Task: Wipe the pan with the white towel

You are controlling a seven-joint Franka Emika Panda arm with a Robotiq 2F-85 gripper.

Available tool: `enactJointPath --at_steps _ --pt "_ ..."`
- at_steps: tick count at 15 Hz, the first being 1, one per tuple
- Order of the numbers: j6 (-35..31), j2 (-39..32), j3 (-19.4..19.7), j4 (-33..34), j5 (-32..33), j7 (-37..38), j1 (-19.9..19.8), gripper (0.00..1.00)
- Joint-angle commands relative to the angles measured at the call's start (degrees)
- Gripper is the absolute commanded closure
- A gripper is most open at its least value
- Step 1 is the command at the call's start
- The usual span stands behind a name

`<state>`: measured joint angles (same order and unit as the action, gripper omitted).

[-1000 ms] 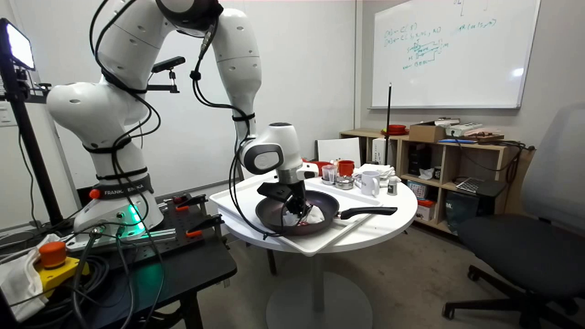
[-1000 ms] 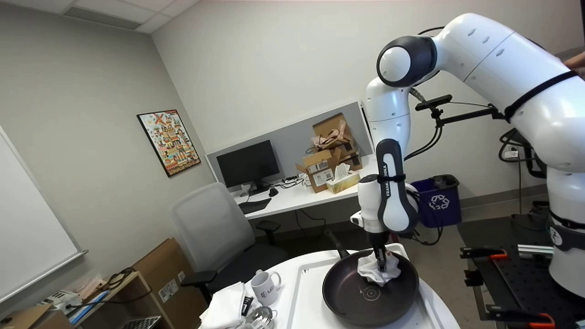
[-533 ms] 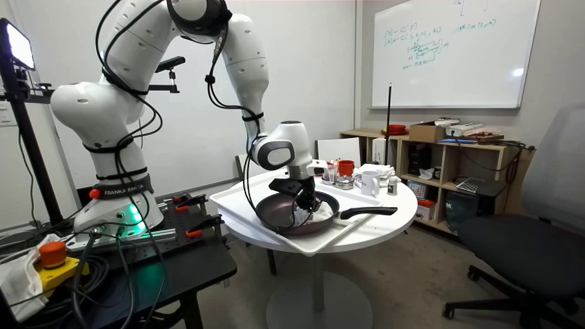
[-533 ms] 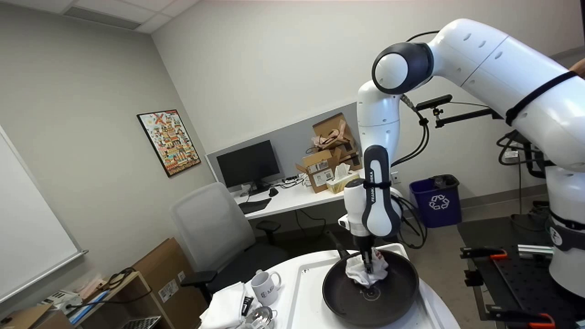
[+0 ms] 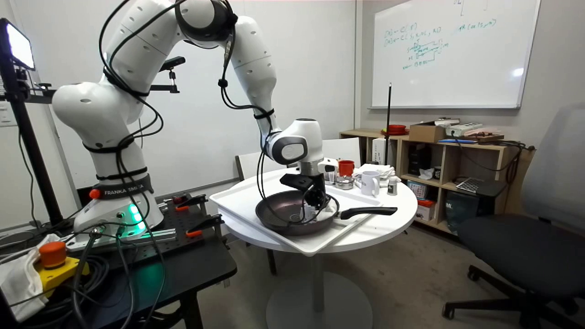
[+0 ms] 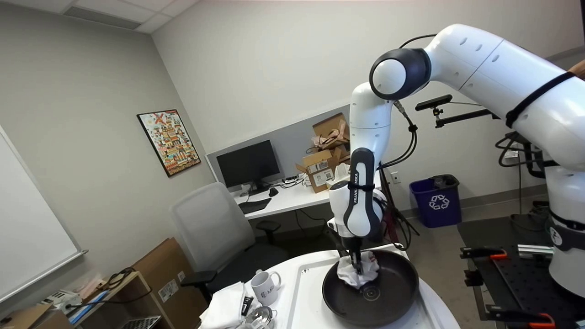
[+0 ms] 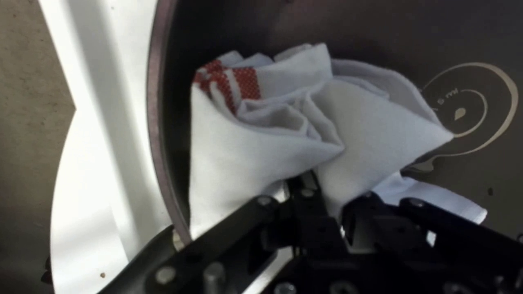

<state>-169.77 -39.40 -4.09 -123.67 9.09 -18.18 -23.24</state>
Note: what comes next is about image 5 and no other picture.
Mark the stack of books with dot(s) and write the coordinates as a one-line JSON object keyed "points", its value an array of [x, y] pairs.
{"points": [[467, 129]]}

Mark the white rag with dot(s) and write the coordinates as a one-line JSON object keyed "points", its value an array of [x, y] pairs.
{"points": [[19, 285]]}

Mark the black stereo camera on boom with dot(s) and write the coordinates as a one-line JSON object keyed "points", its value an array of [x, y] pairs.
{"points": [[174, 62]]}

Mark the black bin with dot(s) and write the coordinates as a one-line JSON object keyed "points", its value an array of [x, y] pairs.
{"points": [[461, 210]]}

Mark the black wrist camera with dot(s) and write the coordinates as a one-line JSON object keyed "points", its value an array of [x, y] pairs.
{"points": [[295, 181]]}

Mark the dark frying pan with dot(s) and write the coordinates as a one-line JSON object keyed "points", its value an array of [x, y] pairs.
{"points": [[280, 215]]}

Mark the black robot table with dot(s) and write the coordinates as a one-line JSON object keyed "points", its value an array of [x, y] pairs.
{"points": [[183, 266]]}

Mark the dark laptop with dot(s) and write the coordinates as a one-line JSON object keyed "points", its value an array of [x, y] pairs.
{"points": [[481, 186]]}

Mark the black pole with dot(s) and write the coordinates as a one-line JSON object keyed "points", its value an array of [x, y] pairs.
{"points": [[390, 120]]}

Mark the black tripod stand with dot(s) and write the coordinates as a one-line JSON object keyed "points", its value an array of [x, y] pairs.
{"points": [[37, 164]]}

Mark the red cup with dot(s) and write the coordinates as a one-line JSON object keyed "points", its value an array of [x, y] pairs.
{"points": [[346, 168]]}

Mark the orange emergency stop button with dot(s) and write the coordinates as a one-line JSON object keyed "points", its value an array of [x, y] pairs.
{"points": [[54, 257]]}

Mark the office chair grey back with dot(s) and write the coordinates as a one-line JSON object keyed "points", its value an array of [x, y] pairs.
{"points": [[531, 248]]}

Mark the white folded cloth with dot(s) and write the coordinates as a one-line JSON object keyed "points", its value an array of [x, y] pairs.
{"points": [[377, 171]]}

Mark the whiteboard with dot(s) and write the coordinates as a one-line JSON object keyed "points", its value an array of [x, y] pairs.
{"points": [[458, 54]]}

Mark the white mug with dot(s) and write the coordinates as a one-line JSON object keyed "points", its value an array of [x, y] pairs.
{"points": [[370, 182]]}

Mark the small grey black object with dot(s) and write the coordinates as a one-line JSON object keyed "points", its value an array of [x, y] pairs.
{"points": [[392, 184]]}

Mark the wooden shelf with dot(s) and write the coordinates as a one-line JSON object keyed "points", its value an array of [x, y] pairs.
{"points": [[450, 160]]}

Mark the round white table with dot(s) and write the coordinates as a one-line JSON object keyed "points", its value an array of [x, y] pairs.
{"points": [[394, 224]]}

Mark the red container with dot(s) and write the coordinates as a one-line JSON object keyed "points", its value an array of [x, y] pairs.
{"points": [[397, 127]]}

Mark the glass jar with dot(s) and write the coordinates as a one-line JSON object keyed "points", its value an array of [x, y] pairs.
{"points": [[330, 173]]}

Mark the red white box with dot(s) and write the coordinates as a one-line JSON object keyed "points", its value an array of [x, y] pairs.
{"points": [[427, 210]]}

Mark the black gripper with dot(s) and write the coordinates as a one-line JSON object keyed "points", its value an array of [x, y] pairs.
{"points": [[313, 184]]}

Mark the LED light panel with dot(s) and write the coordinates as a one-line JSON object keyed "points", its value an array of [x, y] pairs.
{"points": [[19, 43]]}

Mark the cardboard box on shelf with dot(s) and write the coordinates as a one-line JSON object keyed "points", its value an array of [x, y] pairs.
{"points": [[427, 133]]}

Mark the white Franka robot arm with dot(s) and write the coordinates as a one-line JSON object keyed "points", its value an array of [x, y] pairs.
{"points": [[103, 109]]}

